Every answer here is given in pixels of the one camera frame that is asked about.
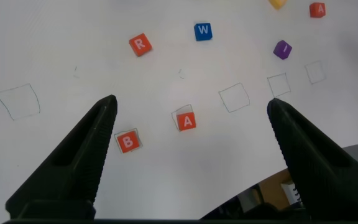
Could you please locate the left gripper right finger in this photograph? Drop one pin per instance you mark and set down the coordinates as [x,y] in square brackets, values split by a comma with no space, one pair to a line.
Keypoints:
[328,177]

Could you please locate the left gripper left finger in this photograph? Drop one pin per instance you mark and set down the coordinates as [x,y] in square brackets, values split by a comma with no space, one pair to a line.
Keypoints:
[70,174]

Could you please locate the orange letter B block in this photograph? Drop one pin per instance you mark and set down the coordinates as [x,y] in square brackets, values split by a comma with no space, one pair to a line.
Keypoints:
[128,141]

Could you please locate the orange letter A block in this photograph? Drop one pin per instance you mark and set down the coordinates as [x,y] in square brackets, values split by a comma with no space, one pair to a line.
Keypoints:
[186,121]
[317,10]

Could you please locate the purple letter I block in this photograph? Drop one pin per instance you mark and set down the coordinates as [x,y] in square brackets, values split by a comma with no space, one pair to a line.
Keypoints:
[282,49]

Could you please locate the white power strip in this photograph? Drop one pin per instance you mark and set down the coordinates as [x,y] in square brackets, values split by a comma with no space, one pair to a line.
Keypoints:
[289,191]

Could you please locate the orange letter R block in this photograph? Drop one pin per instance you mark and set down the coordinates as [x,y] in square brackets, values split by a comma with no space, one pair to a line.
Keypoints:
[140,44]

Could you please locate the yellow letter Z block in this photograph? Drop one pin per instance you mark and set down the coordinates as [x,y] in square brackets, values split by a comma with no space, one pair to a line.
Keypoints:
[278,3]

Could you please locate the blue letter W block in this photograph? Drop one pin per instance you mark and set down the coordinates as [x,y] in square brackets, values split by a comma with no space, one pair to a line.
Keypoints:
[203,31]

